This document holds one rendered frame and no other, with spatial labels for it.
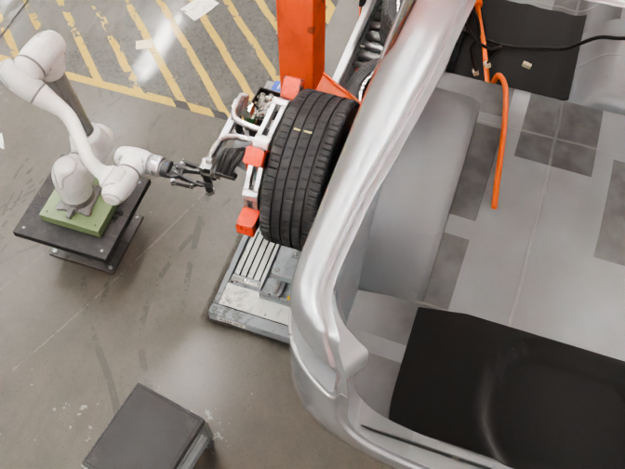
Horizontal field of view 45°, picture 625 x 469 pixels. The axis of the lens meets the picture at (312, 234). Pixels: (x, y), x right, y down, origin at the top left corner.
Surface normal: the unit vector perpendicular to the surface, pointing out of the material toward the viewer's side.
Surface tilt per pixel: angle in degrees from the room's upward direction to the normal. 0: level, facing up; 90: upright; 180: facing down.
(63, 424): 0
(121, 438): 0
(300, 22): 90
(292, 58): 90
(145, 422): 0
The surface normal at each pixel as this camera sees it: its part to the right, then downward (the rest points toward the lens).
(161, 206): 0.00, -0.52
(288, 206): -0.29, 0.45
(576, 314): -0.11, -0.21
